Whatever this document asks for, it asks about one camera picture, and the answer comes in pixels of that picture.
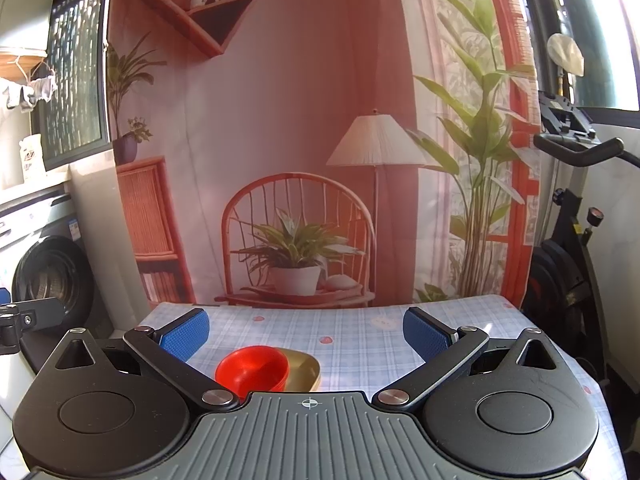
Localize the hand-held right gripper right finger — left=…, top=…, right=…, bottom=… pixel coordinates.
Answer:
left=372, top=306, right=559, bottom=413

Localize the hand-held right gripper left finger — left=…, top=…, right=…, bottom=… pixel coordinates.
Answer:
left=50, top=308, right=242, bottom=413

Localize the red plastic bowl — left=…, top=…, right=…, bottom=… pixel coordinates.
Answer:
left=215, top=345, right=291, bottom=401

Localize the olive gold plate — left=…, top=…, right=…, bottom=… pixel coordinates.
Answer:
left=272, top=346, right=322, bottom=392

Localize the white washing machine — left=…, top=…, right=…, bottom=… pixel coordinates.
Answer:
left=0, top=184, right=121, bottom=426

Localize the blue checked tablecloth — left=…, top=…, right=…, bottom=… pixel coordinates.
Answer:
left=122, top=294, right=628, bottom=480

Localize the white detergent bag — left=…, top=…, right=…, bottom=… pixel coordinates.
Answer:
left=19, top=134, right=45, bottom=184

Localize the black exercise bike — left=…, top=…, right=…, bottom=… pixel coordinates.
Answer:
left=520, top=87, right=640, bottom=401

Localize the hanging grey laundry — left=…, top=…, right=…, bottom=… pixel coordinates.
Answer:
left=0, top=74, right=57, bottom=112

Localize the dark framed window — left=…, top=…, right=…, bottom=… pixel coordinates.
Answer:
left=37, top=0, right=115, bottom=171

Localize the wooden hoop drying rack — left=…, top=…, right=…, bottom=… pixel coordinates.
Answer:
left=0, top=46, right=49, bottom=83

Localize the printed room backdrop cloth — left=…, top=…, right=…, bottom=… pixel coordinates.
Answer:
left=105, top=0, right=543, bottom=308

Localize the white cloth cover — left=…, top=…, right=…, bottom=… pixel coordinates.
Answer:
left=546, top=33, right=585, bottom=77

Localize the large dark window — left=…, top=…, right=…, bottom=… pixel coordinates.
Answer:
left=520, top=0, right=640, bottom=111

